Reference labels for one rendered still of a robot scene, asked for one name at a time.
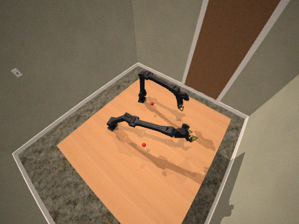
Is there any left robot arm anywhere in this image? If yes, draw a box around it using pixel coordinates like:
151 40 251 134
138 70 189 104

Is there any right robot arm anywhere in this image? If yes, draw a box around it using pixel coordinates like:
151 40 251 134
107 113 190 138

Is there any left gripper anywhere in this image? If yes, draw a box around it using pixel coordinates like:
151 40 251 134
177 99 184 111

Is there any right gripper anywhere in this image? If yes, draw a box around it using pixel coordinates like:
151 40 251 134
181 129 198 142

